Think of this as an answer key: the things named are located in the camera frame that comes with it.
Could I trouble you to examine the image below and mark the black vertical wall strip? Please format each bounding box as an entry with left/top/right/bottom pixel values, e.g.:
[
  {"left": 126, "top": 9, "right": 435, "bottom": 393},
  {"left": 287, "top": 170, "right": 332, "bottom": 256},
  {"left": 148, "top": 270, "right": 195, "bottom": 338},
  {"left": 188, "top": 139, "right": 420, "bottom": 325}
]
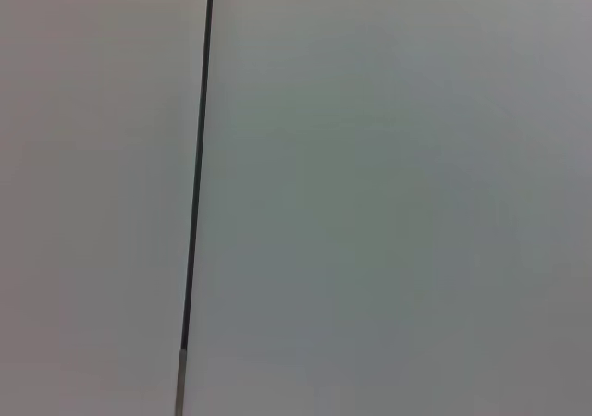
[{"left": 174, "top": 0, "right": 217, "bottom": 416}]

